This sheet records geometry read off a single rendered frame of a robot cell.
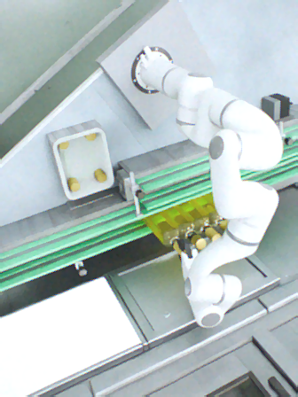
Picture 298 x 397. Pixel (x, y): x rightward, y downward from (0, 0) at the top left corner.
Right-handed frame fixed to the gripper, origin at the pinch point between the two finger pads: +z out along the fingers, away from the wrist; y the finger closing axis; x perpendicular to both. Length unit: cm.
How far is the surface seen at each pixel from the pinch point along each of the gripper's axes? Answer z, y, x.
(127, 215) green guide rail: 19.2, 4.0, 14.6
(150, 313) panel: -10.6, -12.6, 14.1
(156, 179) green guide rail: 23.1, 13.5, 2.6
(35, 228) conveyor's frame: 20, 6, 46
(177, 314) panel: -13.4, -12.5, 6.2
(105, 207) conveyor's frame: 23.6, 6.0, 21.2
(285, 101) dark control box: 48, 23, -56
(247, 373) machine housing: -35.5, -16.4, -7.2
